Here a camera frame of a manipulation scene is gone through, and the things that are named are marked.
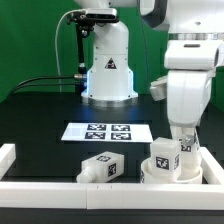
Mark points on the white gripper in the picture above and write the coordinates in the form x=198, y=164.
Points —
x=188, y=93

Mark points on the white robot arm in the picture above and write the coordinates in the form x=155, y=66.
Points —
x=110, y=78

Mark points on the white marker sheet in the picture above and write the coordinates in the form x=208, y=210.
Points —
x=104, y=132

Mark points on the white U-shaped fence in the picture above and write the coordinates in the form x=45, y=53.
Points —
x=207, y=196

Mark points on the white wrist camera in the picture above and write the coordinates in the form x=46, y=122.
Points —
x=194, y=54

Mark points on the black camera stand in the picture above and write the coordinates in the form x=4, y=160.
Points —
x=81, y=40

